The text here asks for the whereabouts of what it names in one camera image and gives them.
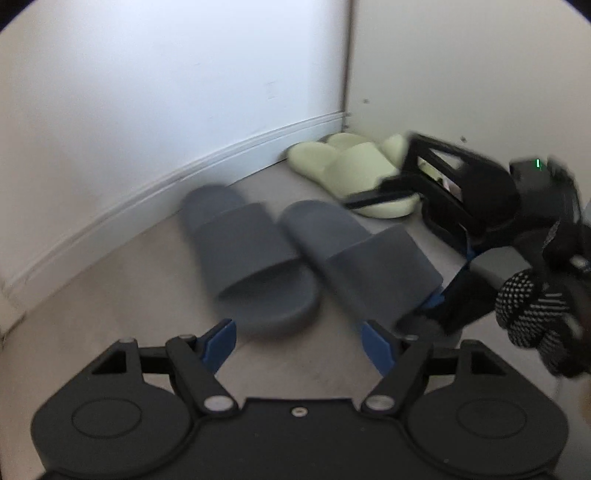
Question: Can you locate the person's right hand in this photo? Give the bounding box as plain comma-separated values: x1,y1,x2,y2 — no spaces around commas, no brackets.
494,222,591,379

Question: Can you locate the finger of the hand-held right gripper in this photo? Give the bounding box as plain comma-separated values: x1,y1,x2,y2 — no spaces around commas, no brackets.
399,249,504,344
344,178,421,209

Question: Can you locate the grey slide sandal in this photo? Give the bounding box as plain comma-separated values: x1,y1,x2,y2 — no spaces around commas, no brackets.
278,200,445,330
181,185,320,340

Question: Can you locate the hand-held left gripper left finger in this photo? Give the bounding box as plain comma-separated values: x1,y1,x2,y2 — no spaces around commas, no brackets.
85,319,241,414

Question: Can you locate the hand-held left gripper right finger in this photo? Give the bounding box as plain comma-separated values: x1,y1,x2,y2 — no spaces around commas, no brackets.
359,322,513,414

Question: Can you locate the light green slide sandal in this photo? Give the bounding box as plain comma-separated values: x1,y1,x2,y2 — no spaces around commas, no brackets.
288,141,419,219
323,133,411,176

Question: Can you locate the white cabinet side panel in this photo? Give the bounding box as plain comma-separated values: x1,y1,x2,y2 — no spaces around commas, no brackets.
344,0,591,259

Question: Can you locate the white baseboard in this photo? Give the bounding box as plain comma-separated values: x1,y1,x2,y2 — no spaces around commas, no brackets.
0,111,347,319

